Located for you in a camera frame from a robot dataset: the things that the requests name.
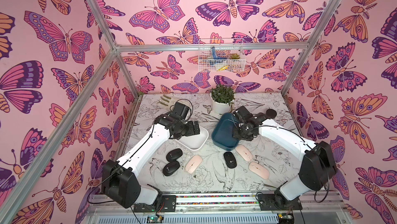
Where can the beige work glove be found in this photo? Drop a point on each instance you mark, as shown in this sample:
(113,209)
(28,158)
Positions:
(167,101)

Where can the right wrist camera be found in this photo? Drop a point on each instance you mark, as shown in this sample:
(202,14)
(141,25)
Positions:
(243,114)

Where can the potted green plant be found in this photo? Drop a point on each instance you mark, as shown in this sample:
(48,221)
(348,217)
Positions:
(222,99)

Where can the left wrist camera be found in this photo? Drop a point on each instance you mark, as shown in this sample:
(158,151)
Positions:
(180,111)

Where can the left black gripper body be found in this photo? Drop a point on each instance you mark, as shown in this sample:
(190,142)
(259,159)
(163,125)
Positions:
(188,129)

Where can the pink mouse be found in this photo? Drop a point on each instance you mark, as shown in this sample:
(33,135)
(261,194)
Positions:
(193,164)
(259,170)
(244,152)

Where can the white wire basket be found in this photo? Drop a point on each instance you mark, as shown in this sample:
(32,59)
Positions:
(218,56)

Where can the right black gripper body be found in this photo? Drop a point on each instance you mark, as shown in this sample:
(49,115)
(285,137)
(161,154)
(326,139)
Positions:
(240,130)

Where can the black mouse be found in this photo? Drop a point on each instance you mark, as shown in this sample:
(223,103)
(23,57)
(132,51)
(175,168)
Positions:
(170,168)
(230,160)
(174,155)

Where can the teal storage box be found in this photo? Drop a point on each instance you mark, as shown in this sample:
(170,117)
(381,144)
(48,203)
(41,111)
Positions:
(222,135)

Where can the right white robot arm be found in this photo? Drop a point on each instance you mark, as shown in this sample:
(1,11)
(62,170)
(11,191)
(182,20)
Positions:
(318,166)

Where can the black round jar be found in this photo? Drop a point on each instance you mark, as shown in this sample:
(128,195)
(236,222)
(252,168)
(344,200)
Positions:
(271,114)

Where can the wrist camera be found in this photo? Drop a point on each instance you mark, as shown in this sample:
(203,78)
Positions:
(243,114)
(180,111)

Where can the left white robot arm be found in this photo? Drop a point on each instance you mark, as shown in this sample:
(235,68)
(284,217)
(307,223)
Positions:
(120,177)

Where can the white storage tray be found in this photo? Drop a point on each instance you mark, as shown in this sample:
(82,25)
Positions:
(195,142)

